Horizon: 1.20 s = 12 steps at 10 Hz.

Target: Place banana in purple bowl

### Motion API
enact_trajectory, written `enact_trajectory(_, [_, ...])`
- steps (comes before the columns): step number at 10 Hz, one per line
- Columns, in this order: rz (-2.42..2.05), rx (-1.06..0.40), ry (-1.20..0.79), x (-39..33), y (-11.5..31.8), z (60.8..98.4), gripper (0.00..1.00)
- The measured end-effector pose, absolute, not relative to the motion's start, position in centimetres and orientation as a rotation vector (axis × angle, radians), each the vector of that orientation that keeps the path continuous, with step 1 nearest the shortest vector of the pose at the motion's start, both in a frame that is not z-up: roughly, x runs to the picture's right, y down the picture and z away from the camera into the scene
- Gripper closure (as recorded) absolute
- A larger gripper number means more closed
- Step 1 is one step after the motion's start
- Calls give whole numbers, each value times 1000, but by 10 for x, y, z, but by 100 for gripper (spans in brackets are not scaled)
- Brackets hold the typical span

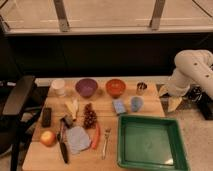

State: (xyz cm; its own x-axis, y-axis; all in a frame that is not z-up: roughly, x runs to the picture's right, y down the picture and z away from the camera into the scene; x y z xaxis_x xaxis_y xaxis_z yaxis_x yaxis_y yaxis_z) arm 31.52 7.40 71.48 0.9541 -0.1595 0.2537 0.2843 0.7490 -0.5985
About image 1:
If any grey blue cloth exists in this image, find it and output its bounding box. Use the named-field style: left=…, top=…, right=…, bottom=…
left=66, top=126, right=91, bottom=155

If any white cup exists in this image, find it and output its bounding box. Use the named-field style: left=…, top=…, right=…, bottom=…
left=51, top=79, right=66, bottom=96

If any metal cup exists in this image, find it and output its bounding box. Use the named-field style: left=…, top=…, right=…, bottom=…
left=136, top=82, right=147, bottom=95

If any red yellow apple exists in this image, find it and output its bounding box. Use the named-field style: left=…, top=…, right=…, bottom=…
left=40, top=131, right=55, bottom=147

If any small dark brush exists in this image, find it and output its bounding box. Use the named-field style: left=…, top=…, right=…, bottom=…
left=61, top=115, right=73, bottom=128

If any orange bowl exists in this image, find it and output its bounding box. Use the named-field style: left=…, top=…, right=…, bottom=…
left=105, top=79, right=126, bottom=98

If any bunch of red grapes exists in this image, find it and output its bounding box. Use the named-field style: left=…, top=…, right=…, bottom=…
left=83, top=103, right=97, bottom=129

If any green tray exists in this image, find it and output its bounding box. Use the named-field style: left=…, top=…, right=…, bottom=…
left=117, top=115, right=190, bottom=171

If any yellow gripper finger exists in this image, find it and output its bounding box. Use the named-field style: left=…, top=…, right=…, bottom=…
left=158, top=85, right=168, bottom=97
left=168, top=97, right=182, bottom=112

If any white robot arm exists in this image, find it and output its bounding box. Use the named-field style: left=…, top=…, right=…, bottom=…
left=159, top=50, right=213, bottom=112

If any orange carrot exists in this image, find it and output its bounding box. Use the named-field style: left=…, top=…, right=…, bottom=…
left=91, top=122, right=101, bottom=149

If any black handled knife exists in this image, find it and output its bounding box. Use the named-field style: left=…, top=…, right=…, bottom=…
left=57, top=121, right=69, bottom=164

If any blue cup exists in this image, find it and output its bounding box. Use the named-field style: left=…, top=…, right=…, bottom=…
left=131, top=96, right=143, bottom=112

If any black rectangular block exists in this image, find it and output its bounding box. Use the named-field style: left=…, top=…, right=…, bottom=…
left=41, top=108, right=52, bottom=127

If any silver fork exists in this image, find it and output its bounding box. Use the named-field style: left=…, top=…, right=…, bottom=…
left=102, top=128, right=111, bottom=160

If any black office chair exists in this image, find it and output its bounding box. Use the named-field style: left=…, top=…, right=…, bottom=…
left=0, top=75, right=43, bottom=171

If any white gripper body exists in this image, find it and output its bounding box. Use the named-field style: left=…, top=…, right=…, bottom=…
left=166, top=72, right=190, bottom=97

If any purple bowl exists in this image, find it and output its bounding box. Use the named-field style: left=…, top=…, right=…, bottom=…
left=75, top=78, right=98, bottom=98

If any blue sponge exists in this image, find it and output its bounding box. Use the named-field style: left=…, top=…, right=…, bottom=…
left=113, top=99, right=126, bottom=115

